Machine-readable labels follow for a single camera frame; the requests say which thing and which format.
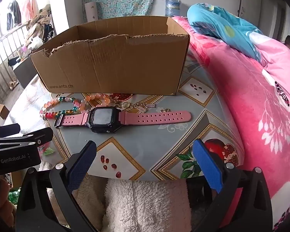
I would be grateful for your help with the silver earring pair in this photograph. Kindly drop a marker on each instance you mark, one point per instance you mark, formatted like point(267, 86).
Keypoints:
point(150, 105)

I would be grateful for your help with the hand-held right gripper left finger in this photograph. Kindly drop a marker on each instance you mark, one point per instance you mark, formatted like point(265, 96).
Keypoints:
point(82, 164)

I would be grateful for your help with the person's left hand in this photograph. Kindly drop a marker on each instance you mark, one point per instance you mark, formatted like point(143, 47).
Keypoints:
point(0, 205)

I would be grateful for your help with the grey cabinet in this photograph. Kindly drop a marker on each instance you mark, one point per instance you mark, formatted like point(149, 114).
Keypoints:
point(25, 72)

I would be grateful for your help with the black wristwatch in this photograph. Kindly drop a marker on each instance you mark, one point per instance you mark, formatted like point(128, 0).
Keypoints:
point(101, 119)

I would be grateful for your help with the pile of clothes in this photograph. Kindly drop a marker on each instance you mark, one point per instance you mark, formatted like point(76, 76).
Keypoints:
point(40, 26)

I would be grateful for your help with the white wardrobe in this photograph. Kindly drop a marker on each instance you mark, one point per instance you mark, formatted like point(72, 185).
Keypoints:
point(273, 14)

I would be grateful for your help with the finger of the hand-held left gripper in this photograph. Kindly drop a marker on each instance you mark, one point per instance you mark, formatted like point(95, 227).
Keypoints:
point(7, 128)
point(43, 135)

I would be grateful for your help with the pink floral blanket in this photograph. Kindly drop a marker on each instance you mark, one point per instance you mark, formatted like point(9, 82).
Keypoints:
point(244, 101)

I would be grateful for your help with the metal railing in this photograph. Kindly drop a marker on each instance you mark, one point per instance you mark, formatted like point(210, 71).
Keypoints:
point(2, 60)

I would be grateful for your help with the brown cardboard box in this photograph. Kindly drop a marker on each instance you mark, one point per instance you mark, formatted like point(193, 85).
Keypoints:
point(111, 65)

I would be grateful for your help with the white fleece garment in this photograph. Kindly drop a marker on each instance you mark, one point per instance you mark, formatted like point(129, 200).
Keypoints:
point(140, 205)

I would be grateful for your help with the blue patterned quilt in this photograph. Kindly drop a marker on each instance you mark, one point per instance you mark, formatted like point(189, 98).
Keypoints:
point(222, 29)

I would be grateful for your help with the small cardboard box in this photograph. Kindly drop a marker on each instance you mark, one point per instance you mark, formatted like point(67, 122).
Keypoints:
point(2, 111)

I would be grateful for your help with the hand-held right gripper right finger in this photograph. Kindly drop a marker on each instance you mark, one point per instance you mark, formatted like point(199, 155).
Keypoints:
point(207, 166)

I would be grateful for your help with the dark hanging jacket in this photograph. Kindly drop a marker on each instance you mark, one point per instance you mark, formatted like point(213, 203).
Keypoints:
point(14, 13)

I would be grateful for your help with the fruit print tablecloth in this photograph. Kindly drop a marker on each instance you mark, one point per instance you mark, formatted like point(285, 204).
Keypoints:
point(147, 145)

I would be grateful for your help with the pink hanging garment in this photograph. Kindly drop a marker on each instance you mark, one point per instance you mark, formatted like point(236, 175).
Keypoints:
point(30, 7)

